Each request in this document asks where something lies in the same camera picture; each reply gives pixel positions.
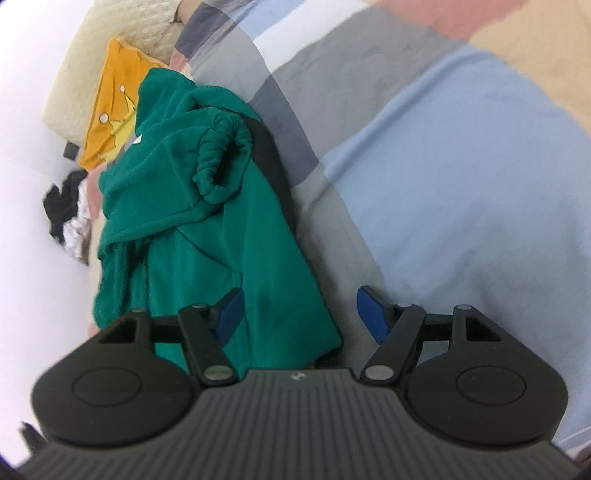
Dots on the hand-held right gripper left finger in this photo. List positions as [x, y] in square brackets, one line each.
[231, 318]

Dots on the cream quilted headboard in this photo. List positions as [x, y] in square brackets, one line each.
[92, 46]

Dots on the black clothes pile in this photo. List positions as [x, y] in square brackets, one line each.
[62, 203]

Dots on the white clothes pile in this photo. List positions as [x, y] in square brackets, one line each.
[76, 230]

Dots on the patchwork quilt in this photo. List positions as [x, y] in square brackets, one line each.
[461, 184]

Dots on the yellow crown pillow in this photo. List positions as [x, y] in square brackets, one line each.
[115, 74]

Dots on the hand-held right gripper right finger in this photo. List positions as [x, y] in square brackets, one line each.
[374, 314]

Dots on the grey wall socket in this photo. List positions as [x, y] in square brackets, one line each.
[71, 150]

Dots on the green hoodie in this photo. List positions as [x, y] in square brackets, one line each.
[231, 230]

